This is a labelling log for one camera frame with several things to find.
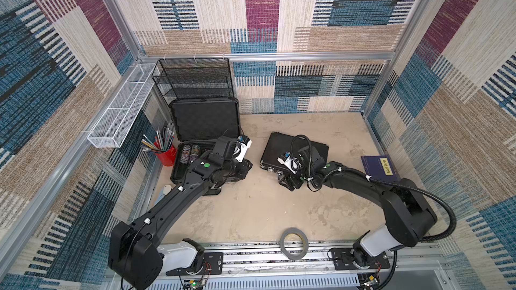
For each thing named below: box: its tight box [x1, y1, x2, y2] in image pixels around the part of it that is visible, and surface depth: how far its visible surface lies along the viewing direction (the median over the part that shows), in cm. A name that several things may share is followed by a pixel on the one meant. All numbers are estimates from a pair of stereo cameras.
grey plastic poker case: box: [168, 97, 242, 185], surface depth 99 cm
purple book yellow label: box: [360, 155, 401, 182], surface depth 99 cm
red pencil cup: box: [157, 145, 178, 167], surface depth 98 cm
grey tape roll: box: [279, 227, 310, 261], surface depth 79 cm
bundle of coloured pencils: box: [140, 126, 175, 153], surface depth 97 cm
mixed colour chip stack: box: [180, 145, 191, 165], surface depth 103 cm
